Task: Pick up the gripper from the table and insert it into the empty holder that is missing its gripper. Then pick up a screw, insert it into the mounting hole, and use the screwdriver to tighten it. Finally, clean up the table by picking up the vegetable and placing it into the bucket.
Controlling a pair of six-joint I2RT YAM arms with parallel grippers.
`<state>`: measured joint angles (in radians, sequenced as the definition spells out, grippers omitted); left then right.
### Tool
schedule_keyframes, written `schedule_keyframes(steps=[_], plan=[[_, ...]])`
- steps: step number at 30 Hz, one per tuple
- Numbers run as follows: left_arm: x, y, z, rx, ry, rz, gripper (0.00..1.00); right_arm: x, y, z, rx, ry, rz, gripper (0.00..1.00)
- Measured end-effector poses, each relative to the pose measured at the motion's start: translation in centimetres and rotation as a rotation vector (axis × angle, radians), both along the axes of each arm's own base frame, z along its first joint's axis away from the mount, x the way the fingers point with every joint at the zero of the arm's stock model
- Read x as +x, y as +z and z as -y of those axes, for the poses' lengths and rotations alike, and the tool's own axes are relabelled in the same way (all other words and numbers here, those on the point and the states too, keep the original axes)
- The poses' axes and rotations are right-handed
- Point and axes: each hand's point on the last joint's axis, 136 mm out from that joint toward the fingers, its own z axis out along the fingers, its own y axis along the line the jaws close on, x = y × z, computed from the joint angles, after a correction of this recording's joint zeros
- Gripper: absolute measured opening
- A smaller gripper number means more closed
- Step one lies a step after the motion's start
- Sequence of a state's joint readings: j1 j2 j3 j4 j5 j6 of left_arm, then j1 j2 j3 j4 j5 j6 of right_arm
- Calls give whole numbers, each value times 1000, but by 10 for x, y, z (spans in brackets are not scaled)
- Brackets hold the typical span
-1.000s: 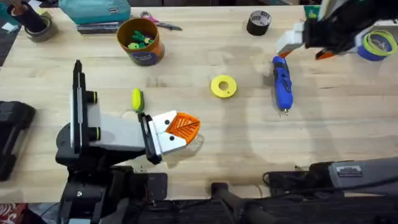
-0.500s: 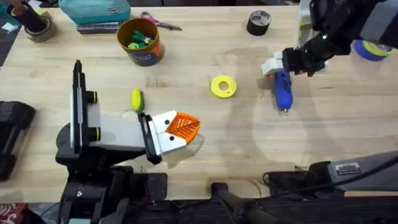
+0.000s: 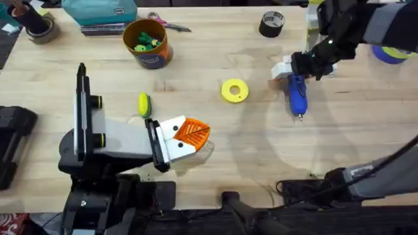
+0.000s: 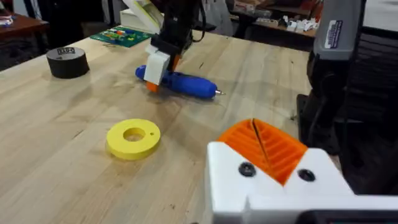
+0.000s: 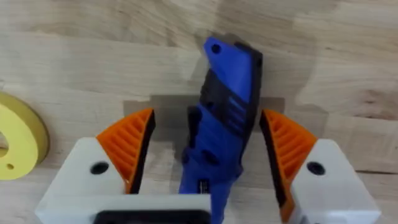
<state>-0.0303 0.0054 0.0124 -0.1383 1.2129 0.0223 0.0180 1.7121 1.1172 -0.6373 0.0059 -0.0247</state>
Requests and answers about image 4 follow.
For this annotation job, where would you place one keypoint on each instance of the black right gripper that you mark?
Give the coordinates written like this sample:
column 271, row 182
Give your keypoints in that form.
column 178, row 25

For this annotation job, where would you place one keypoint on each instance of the white orange left gripper left finger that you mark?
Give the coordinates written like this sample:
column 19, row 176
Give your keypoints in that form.
column 228, row 174

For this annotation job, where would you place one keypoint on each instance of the white orange left gripper right finger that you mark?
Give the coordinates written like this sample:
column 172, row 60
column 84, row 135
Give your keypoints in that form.
column 314, row 169

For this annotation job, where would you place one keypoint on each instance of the blue electric screwdriver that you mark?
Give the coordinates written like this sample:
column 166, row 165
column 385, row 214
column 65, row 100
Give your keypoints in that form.
column 186, row 84

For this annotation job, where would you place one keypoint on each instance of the green board with toy blocks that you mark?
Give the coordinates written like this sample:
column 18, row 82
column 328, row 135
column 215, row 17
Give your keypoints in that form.
column 119, row 36

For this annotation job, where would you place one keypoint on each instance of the white cardboard box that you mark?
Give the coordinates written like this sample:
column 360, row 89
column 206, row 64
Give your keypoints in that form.
column 136, row 17

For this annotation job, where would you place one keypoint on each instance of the yellow disc with holes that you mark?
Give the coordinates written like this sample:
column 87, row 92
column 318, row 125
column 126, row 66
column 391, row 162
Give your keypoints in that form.
column 119, row 146

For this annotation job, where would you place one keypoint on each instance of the black tape roll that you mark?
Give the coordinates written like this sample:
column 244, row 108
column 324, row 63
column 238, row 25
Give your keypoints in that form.
column 67, row 63

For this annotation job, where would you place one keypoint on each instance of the wooden side table with clutter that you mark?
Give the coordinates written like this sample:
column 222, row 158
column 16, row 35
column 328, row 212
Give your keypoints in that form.
column 280, row 23

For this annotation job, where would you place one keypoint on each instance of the dark brown side table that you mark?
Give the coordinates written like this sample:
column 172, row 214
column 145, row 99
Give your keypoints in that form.
column 21, row 26

